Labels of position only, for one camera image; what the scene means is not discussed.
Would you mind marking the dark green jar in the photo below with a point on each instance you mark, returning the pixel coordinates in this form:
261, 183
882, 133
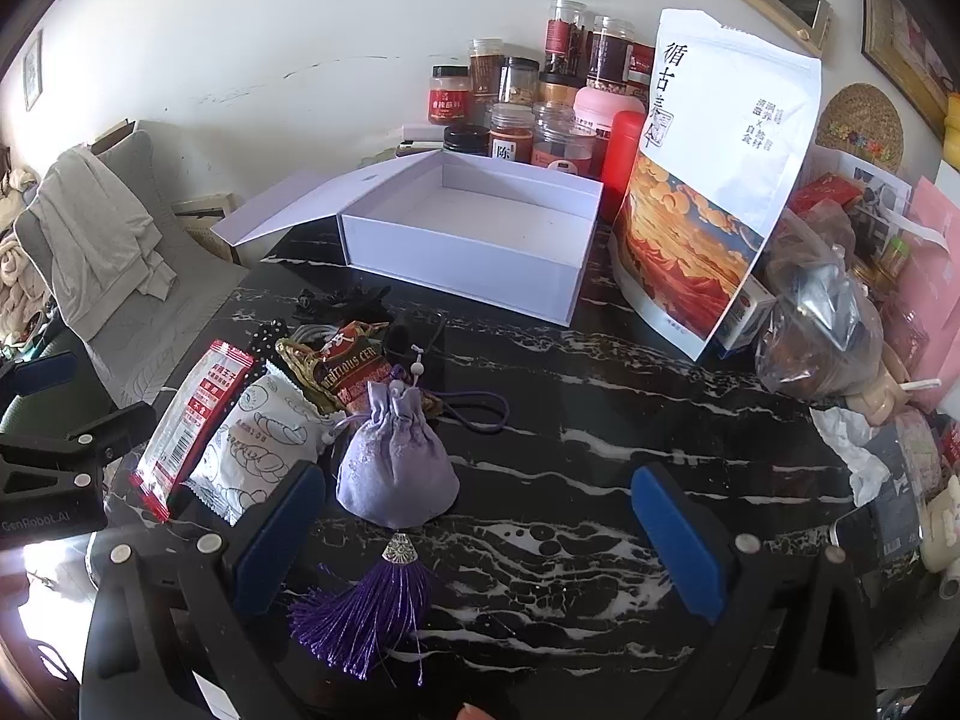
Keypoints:
466, 141

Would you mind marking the tall brown powder jar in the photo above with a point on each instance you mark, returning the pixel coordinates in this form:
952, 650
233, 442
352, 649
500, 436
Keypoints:
486, 67

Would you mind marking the small black pouch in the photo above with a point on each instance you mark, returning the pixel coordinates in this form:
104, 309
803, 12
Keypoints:
412, 341

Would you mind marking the round woven mat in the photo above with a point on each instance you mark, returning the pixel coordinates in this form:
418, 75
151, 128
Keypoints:
859, 124

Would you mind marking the red and white packet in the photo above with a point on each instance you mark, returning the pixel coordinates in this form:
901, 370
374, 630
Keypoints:
187, 427

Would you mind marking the pile of clothes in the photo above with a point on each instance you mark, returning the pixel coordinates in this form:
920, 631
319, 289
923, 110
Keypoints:
15, 270

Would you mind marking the orange powder jar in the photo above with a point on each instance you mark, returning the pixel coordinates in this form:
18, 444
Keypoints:
511, 131

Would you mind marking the grey garment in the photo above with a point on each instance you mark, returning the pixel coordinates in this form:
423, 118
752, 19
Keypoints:
97, 240

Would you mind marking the crumpled white tissue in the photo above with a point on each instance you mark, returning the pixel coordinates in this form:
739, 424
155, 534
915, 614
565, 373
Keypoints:
851, 442

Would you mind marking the flat white box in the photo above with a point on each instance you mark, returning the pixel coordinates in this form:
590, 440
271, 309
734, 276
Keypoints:
420, 139

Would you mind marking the small white and blue box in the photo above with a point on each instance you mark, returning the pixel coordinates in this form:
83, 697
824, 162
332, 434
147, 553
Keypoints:
742, 315

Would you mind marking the red label spice jar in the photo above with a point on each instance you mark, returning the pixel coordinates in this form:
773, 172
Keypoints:
448, 94

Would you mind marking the dark label bean jar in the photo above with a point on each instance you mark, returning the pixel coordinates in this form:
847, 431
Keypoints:
607, 52

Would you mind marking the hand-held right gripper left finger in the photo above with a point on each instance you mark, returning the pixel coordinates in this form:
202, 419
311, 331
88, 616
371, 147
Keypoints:
277, 532

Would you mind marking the red canister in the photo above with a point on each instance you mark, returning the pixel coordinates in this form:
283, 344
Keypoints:
626, 157

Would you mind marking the large white and orange pouch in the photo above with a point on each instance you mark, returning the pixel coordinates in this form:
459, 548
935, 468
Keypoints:
712, 165

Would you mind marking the grey cushioned chair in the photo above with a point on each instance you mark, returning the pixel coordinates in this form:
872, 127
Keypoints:
127, 360

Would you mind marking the pink bag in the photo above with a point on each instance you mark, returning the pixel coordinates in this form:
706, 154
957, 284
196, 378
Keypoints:
934, 270

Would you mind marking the white patterned snack packet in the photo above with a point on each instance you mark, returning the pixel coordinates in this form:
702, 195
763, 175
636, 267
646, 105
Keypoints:
255, 442

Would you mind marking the lavender sachet with purple tassel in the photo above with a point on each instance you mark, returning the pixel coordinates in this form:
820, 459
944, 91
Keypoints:
394, 465

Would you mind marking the white gift box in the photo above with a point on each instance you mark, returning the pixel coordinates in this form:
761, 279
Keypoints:
450, 255

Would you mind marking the gold and brown snack packet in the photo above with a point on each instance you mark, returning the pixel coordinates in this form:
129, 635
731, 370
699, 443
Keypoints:
352, 375

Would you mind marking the black scrunchie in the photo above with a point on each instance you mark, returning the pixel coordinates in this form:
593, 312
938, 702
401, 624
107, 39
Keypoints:
337, 300

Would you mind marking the black polka dot hair band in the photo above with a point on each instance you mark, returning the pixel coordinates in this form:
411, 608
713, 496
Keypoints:
262, 341

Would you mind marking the tall dark red label jar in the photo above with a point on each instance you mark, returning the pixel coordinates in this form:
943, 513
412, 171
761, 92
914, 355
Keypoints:
566, 37

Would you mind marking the red pouch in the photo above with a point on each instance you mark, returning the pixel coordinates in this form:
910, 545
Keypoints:
641, 60

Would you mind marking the clear plastic bag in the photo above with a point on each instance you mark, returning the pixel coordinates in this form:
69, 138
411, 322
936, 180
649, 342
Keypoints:
817, 315

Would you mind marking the black lid herb slice jar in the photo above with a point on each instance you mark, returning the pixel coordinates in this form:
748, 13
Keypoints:
519, 79

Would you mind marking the large framed picture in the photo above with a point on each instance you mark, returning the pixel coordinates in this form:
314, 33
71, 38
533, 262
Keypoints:
900, 37

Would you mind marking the pink canister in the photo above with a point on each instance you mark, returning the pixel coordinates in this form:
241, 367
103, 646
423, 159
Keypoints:
607, 109

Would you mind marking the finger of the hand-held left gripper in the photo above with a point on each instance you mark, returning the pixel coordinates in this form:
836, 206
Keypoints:
112, 424
45, 375

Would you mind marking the small wall picture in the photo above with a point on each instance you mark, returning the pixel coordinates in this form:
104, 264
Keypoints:
31, 67

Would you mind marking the clear jar with orange label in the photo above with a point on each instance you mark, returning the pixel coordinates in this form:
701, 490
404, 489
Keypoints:
562, 139

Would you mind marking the white paper bag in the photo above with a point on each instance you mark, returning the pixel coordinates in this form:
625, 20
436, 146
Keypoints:
877, 195

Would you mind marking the black lid tan jar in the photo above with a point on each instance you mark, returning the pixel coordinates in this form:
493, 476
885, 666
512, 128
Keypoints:
559, 90

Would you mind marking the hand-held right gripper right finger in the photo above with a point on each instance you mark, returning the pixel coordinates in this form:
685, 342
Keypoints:
675, 532

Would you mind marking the red snack packet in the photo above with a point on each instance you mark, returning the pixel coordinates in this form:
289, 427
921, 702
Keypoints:
825, 195

